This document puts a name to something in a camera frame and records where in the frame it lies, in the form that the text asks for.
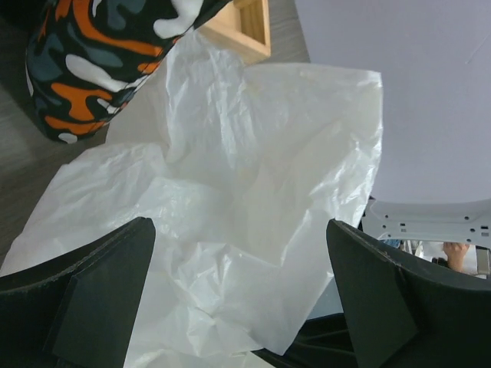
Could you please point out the orange grey camouflage garment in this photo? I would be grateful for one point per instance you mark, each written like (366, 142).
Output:
(86, 59)

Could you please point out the wooden clothes rack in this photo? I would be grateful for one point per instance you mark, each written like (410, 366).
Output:
(242, 27)

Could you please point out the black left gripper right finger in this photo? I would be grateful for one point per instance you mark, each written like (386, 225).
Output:
(403, 311)

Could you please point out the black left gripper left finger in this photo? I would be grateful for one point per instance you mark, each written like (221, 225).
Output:
(78, 309)

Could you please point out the white plastic bag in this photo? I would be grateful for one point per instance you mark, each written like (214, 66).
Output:
(240, 168)

